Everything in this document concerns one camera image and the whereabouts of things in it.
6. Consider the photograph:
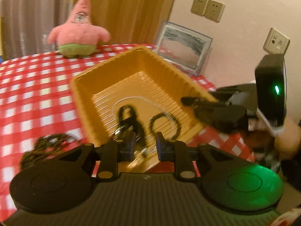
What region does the white pearl bracelet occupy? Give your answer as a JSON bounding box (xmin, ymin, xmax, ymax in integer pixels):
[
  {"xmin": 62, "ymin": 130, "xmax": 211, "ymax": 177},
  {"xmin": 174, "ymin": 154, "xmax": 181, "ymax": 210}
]
[{"xmin": 110, "ymin": 95, "xmax": 179, "ymax": 156}]

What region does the orange plastic tray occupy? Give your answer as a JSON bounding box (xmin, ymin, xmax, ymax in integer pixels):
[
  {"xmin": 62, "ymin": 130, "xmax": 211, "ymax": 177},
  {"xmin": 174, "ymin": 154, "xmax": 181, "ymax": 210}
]
[{"xmin": 69, "ymin": 45, "xmax": 218, "ymax": 167}]

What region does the long dark bead necklace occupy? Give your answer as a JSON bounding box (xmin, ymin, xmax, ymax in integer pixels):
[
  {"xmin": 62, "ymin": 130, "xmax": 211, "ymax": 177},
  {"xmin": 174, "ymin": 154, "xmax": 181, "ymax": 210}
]
[{"xmin": 19, "ymin": 133, "xmax": 82, "ymax": 170}]

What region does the person's right hand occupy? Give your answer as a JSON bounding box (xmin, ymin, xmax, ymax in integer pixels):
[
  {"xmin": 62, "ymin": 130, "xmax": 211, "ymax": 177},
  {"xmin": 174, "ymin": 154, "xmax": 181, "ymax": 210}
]
[{"xmin": 249, "ymin": 116, "xmax": 301, "ymax": 160}]

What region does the black wristwatch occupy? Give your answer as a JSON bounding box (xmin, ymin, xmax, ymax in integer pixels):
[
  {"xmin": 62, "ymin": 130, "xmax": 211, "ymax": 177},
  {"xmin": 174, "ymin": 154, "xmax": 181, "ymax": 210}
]
[{"xmin": 114, "ymin": 105, "xmax": 147, "ymax": 157}]

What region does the framed sand art picture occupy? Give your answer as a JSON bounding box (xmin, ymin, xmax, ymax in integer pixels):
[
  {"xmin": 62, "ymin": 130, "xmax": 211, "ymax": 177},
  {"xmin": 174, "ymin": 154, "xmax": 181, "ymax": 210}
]
[{"xmin": 152, "ymin": 21, "xmax": 213, "ymax": 76}]

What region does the brown curtain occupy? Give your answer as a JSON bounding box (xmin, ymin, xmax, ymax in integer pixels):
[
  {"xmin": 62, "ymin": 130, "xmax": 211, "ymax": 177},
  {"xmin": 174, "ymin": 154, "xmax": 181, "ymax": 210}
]
[{"xmin": 73, "ymin": 0, "xmax": 181, "ymax": 46}]

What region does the pink starfish plush toy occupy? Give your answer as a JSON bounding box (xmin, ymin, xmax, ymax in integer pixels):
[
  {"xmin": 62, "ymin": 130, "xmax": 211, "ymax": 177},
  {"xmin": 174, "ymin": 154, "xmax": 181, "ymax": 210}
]
[{"xmin": 47, "ymin": 0, "xmax": 111, "ymax": 58}]

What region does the grey curtain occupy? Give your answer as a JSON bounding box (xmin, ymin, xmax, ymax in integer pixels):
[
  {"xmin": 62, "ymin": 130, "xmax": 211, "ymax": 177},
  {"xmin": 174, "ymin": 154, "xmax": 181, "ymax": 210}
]
[{"xmin": 1, "ymin": 0, "xmax": 74, "ymax": 60}]

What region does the dark bead bracelet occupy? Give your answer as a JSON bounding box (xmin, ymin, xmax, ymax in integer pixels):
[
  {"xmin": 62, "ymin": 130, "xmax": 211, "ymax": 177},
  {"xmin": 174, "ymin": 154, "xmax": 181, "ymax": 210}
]
[{"xmin": 149, "ymin": 112, "xmax": 182, "ymax": 140}]

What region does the white wall data socket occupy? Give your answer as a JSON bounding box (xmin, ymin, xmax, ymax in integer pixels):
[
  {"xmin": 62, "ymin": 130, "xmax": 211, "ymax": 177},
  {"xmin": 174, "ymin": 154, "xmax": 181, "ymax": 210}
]
[{"xmin": 263, "ymin": 27, "xmax": 290, "ymax": 55}]

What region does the gold wall socket right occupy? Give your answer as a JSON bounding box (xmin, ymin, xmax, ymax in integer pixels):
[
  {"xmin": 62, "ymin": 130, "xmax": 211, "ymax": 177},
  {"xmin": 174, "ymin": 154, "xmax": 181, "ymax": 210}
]
[{"xmin": 204, "ymin": 0, "xmax": 224, "ymax": 22}]

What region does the gold wall socket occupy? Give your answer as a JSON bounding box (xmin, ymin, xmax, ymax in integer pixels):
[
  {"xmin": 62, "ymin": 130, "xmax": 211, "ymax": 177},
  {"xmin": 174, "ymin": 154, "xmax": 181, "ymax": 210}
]
[
  {"xmin": 191, "ymin": 0, "xmax": 208, "ymax": 16},
  {"xmin": 204, "ymin": 0, "xmax": 224, "ymax": 22}
]

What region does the gold wall socket left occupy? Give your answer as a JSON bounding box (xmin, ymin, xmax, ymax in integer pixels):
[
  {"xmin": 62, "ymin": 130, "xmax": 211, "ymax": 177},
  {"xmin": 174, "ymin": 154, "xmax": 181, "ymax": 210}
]
[{"xmin": 191, "ymin": 0, "xmax": 208, "ymax": 16}]

